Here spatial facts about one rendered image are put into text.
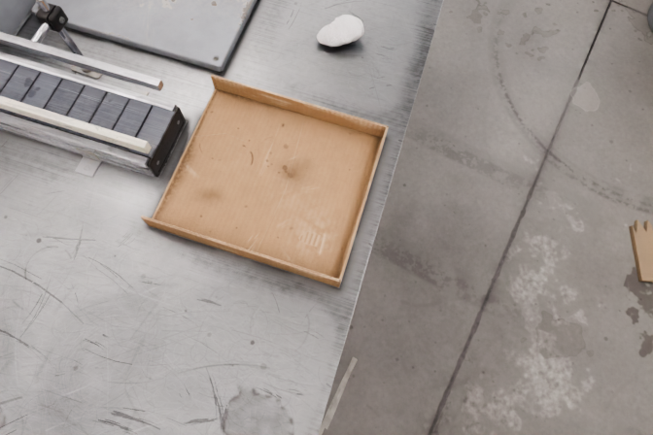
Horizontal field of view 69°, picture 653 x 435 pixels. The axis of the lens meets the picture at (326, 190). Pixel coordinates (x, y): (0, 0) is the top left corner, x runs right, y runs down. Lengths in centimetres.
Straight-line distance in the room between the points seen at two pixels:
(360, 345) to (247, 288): 87
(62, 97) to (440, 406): 127
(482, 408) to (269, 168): 109
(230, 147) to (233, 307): 25
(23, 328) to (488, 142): 153
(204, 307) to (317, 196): 23
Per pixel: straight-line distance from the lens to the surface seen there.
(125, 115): 80
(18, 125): 86
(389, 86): 85
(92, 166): 83
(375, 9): 96
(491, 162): 181
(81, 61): 77
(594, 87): 216
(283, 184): 75
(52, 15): 83
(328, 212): 73
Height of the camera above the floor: 152
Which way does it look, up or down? 68 degrees down
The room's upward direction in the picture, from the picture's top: 6 degrees clockwise
